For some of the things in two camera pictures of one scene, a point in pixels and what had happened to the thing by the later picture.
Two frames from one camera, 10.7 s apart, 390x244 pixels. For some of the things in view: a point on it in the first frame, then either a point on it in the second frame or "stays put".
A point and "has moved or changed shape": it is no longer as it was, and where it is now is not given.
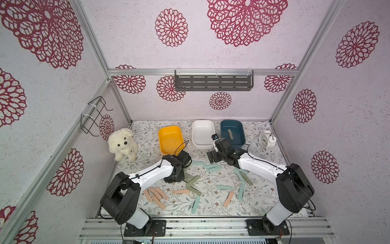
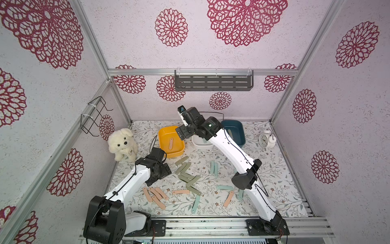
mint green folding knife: [240, 190] stays put
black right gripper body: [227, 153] to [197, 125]
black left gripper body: [175, 178] to [162, 172]
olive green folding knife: [188, 177] stays put
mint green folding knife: [211, 168] has moved or changed shape
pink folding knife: [181, 191] stays put
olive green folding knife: [230, 134] stays put
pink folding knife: [148, 195] stays put
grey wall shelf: [214, 80] stays put
